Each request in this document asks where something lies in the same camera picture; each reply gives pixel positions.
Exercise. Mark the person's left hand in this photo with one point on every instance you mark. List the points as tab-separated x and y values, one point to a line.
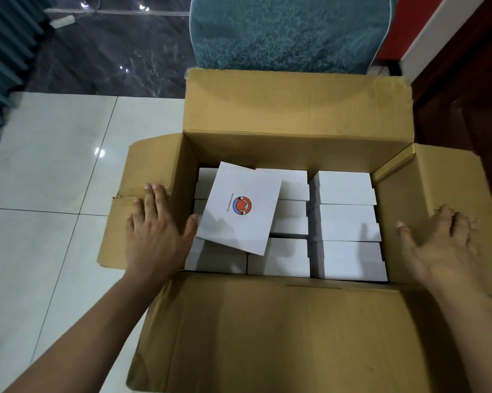
156	241

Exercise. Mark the teal fabric chair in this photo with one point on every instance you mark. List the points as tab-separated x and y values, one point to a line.
291	32

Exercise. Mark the blue pleated curtain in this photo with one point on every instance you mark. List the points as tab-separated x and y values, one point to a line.
8	61

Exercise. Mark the white power strip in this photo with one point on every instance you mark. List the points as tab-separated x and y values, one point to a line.
62	21

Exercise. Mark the large brown cardboard box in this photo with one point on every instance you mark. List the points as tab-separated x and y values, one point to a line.
295	110

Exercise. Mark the dark wooden door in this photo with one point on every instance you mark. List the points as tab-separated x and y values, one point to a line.
467	86

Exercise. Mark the stack of small white boxes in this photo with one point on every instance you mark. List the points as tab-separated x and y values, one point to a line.
344	225

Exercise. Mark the person's right hand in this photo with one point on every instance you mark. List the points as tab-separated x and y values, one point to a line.
446	258

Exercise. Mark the person's left forearm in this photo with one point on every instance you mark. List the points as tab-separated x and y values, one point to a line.
82	339

